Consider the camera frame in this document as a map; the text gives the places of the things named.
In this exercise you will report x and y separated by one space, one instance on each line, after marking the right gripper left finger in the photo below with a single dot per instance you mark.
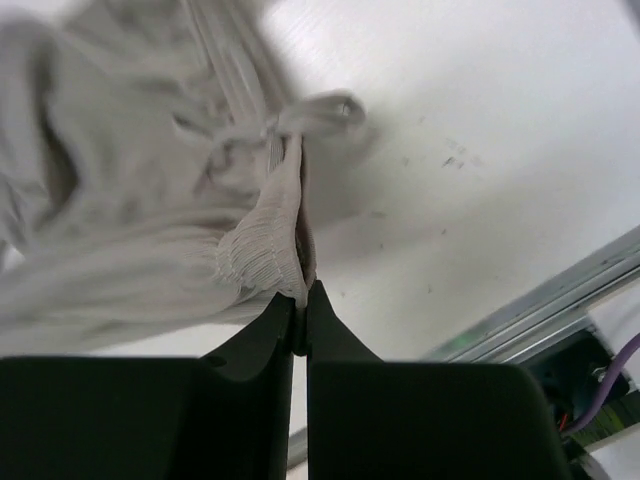
224 415

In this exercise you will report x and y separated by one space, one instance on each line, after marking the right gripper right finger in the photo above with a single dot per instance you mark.
375 419

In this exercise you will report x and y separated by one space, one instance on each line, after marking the grey trousers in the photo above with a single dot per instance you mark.
153 174

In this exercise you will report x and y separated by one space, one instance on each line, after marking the aluminium table frame rail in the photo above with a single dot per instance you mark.
599 294

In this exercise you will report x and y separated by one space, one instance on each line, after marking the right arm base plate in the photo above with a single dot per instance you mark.
570 373

